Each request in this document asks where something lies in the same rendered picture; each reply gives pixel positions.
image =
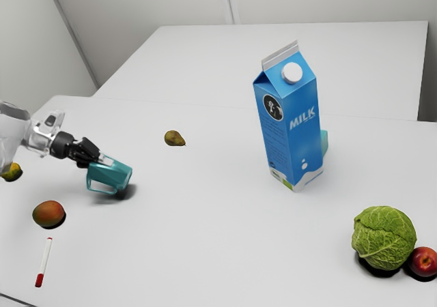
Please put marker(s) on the green brown pear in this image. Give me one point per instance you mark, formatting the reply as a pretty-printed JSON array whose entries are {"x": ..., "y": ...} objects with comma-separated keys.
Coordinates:
[{"x": 174, "y": 138}]

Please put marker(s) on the yellow green pear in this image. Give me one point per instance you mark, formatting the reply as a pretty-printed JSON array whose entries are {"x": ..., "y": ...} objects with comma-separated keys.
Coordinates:
[{"x": 12, "y": 172}]

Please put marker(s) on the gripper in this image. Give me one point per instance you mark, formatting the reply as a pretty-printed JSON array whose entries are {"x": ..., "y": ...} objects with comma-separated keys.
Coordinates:
[{"x": 63, "y": 145}]

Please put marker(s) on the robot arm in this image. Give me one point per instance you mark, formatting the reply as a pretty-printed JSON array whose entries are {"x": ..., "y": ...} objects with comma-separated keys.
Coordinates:
[{"x": 13, "y": 129}]

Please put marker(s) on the red apple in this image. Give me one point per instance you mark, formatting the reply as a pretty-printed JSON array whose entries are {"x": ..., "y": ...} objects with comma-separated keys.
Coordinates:
[{"x": 424, "y": 261}]

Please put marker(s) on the white pen with red cap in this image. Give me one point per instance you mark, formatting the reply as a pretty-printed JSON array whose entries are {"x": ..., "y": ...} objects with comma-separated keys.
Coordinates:
[{"x": 44, "y": 261}]

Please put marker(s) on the green savoy cabbage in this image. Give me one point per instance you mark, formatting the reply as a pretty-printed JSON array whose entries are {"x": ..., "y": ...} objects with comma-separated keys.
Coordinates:
[{"x": 384, "y": 237}]

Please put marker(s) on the teal faceted mug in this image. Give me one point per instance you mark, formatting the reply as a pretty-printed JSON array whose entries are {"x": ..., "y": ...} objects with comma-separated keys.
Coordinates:
[{"x": 109, "y": 174}]

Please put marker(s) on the teal box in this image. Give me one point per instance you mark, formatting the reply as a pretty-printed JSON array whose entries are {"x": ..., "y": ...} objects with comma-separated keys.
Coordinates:
[{"x": 324, "y": 142}]

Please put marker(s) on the red green mango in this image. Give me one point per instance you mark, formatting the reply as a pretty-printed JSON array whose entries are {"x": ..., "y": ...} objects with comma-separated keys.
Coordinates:
[{"x": 48, "y": 213}]

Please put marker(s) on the blue milk carton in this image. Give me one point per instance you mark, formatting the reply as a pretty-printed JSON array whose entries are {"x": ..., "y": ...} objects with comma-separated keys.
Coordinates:
[{"x": 290, "y": 126}]

